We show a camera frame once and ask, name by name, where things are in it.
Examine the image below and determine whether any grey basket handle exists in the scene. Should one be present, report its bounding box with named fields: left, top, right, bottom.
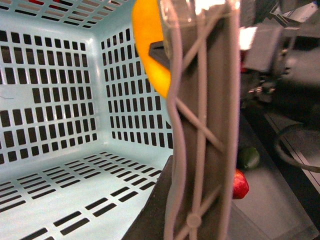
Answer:
left=157, top=0, right=240, bottom=240

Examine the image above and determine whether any green avocado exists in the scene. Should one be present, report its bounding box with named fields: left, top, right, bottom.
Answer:
left=236, top=146, right=260, bottom=171

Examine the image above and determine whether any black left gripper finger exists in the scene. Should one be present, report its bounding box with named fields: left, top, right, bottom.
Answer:
left=122, top=155, right=173, bottom=240

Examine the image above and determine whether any light blue plastic basket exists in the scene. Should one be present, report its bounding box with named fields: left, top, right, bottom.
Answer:
left=0, top=0, right=173, bottom=240

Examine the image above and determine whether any red apple on table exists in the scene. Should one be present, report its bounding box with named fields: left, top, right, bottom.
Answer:
left=232, top=169, right=249, bottom=200

